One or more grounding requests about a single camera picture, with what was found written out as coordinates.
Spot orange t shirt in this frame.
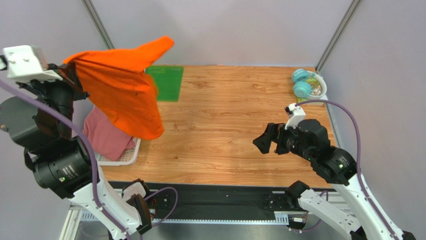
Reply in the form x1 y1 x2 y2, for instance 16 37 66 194
63 36 175 140

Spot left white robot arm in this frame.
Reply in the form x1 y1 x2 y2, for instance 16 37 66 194
0 63 152 240

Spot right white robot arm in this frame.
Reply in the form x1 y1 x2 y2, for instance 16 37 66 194
252 119 415 240

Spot colourful book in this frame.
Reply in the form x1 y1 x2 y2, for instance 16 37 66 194
296 71 326 107

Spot pink t shirt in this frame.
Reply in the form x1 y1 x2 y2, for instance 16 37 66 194
83 106 136 162

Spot white plastic basket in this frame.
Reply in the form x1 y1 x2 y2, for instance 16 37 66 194
94 137 141 166

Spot green cutting mat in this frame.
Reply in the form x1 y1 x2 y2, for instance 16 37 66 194
145 65 184 102

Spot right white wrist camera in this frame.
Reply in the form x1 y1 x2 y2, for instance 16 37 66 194
284 103 306 130

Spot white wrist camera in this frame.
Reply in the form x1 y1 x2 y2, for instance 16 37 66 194
3 45 63 83
284 103 306 130

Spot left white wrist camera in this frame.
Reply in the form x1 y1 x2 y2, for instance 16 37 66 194
3 45 63 83

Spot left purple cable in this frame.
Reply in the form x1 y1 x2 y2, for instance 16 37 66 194
0 79 179 240

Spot purple cable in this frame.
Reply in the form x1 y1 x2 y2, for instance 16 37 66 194
294 99 405 240
0 79 179 240

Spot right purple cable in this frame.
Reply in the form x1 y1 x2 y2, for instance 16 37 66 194
294 99 405 240

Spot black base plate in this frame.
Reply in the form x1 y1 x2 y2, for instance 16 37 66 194
108 180 320 221

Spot aluminium frame rail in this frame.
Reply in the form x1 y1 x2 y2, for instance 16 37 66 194
59 191 377 240

